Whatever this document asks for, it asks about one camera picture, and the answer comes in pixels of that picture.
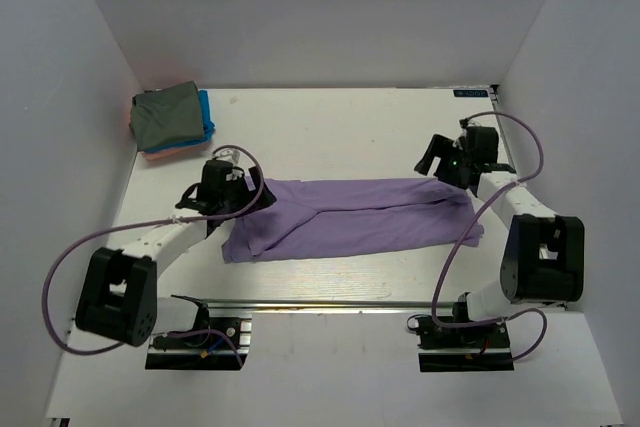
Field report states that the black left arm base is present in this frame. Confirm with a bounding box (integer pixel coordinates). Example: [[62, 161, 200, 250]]
[[145, 311, 252, 372]]

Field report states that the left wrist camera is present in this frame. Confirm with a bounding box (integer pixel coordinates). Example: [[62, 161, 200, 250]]
[[201, 148, 240, 190]]

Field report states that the folded salmon pink t-shirt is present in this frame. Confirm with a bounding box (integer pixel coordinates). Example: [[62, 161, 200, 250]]
[[128, 117, 215, 161]]

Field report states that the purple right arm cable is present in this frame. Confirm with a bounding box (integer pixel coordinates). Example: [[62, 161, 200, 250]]
[[430, 111, 549, 362]]

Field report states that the folded olive green t-shirt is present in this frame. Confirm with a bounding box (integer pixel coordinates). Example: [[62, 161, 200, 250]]
[[129, 81, 205, 151]]

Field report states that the purple t-shirt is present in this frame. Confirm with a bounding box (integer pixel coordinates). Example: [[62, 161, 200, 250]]
[[222, 178, 484, 263]]

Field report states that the folded blue t-shirt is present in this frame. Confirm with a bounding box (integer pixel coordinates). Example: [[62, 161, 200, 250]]
[[144, 90, 215, 155]]

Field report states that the blue logo sticker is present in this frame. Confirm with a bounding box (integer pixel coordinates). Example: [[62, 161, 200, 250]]
[[453, 89, 489, 98]]

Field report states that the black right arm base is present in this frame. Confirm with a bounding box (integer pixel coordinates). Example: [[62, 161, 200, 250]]
[[406, 314, 514, 373]]

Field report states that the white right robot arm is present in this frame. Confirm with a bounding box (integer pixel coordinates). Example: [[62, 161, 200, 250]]
[[415, 126, 585, 346]]

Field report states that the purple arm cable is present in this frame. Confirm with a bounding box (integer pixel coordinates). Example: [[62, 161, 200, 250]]
[[430, 111, 549, 362], [41, 144, 266, 369]]

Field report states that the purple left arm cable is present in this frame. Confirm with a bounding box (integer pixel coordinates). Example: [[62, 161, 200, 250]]
[[41, 144, 266, 369]]

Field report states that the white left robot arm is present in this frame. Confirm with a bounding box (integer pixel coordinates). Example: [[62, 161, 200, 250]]
[[75, 158, 276, 347]]

